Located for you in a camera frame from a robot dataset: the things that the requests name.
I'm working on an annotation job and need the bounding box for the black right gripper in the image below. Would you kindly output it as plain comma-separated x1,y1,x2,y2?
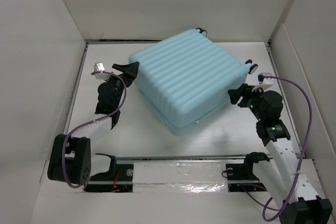
227,83,265,121

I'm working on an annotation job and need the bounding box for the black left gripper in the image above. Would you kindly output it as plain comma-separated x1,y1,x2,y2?
103,62,138,109

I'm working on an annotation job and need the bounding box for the light blue hard-shell suitcase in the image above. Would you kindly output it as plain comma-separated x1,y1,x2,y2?
129,27,258,135

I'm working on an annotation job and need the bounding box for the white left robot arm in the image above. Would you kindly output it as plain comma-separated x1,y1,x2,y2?
47,61,140,188

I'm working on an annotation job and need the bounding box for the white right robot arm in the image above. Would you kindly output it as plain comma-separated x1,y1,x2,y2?
228,83,333,223

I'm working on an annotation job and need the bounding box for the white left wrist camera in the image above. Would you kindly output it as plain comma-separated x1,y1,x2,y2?
91,62,111,81

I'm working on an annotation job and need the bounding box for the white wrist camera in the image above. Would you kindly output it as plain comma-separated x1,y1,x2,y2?
252,72,273,92
91,62,111,81

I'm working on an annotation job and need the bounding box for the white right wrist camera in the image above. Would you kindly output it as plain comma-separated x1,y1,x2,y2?
252,72,273,92

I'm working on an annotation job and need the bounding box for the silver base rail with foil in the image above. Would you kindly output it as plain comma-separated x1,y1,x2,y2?
85,160,266,194

